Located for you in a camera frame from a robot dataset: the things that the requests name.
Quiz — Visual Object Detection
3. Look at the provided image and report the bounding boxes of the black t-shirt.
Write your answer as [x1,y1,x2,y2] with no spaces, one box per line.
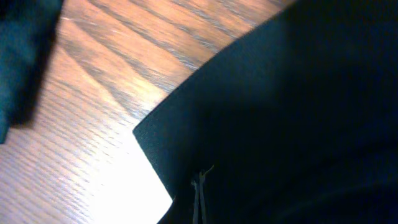
[133,0,397,223]

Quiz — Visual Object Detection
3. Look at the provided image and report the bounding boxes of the folded dark blue jeans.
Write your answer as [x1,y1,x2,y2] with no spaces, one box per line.
[1,0,63,143]

